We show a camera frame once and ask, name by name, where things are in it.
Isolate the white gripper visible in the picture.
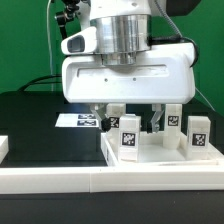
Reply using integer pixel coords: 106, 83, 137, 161
62, 43, 195, 133

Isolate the white square tabletop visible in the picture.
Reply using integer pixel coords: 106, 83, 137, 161
101, 132, 224, 167

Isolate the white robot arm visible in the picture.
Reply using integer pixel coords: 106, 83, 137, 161
61, 0, 198, 132

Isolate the white fiducial marker sheet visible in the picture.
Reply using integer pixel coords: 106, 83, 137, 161
55, 113, 99, 128

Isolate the grey cable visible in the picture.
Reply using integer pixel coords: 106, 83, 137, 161
194, 86, 216, 111

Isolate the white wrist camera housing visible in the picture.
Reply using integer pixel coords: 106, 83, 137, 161
61, 26, 97, 55

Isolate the black cable bundle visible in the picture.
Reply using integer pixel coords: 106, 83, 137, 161
17, 74, 64, 93

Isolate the white U-shaped fence wall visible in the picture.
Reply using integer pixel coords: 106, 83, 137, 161
0, 136, 224, 194

